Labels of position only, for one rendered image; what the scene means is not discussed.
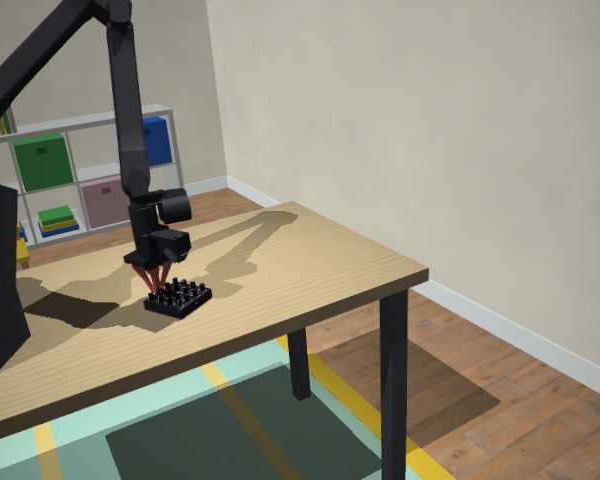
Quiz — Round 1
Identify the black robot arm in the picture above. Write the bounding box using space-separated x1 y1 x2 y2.
0 0 192 263

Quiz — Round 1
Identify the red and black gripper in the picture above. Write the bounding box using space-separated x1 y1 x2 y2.
123 230 173 294

